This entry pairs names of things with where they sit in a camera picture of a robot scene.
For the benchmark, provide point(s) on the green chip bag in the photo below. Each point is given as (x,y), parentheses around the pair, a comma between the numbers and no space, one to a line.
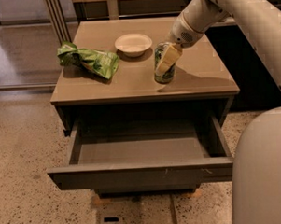
(102,63)

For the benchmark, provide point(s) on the metal window frame post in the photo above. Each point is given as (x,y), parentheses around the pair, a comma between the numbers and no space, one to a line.
(57,20)

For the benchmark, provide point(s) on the green soda can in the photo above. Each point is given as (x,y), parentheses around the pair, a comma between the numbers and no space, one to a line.
(165,57)

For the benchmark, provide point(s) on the open grey top drawer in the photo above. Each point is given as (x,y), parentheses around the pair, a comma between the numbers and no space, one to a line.
(145,155)

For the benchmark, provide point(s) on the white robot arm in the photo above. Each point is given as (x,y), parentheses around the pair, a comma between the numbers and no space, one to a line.
(256,171)

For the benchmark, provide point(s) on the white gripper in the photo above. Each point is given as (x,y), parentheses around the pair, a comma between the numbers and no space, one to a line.
(182,34)

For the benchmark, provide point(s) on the white paper bowl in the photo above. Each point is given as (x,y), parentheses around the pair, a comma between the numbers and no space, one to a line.
(133,45)

